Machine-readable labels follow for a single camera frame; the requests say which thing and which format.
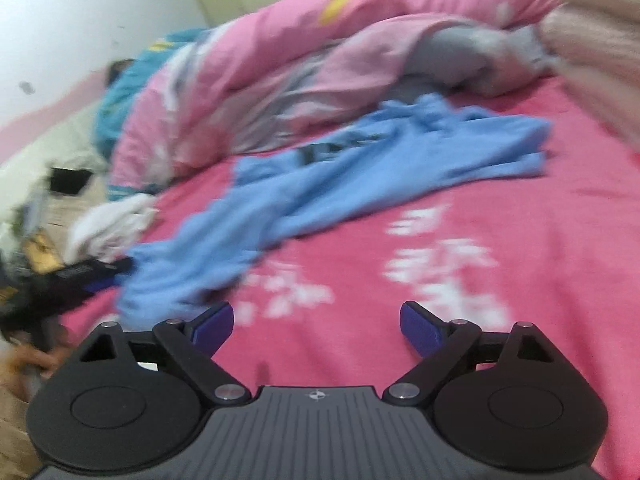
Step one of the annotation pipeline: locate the pink floral blanket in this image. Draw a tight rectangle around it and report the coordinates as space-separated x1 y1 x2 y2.
60 72 640 480

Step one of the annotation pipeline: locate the pink and grey quilt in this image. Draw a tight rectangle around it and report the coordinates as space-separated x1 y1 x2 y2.
107 0 566 201

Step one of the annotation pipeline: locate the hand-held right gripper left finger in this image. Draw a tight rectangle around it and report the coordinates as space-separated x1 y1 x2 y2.
65 301 253 407

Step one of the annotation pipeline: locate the orange printed box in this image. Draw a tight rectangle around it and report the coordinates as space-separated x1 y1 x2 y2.
22 227 66 275

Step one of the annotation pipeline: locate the black cloth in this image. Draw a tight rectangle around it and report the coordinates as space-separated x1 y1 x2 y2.
50 167 93 196

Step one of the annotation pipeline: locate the crumpled white garment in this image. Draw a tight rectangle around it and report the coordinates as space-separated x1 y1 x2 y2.
67 192 161 263

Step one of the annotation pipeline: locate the blue t-shirt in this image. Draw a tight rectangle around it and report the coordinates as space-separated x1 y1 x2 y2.
117 94 553 328

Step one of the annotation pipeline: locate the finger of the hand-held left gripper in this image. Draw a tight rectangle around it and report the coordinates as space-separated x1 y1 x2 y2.
82 256 138 295

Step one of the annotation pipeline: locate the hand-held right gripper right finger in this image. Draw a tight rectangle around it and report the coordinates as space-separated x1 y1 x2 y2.
382 300 568 407

